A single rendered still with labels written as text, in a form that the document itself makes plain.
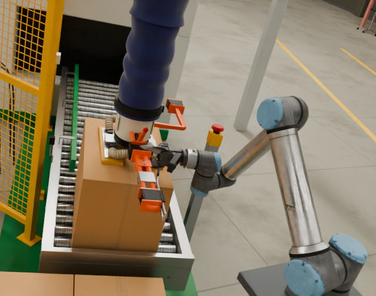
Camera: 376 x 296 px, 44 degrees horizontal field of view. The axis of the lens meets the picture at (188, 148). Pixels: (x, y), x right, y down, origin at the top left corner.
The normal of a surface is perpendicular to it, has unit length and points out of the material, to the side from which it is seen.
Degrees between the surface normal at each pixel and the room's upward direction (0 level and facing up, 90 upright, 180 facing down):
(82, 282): 0
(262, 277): 0
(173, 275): 90
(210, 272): 0
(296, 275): 94
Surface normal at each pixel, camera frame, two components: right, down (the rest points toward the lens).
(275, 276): 0.23, -0.86
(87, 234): 0.17, 0.49
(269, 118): -0.79, -0.01
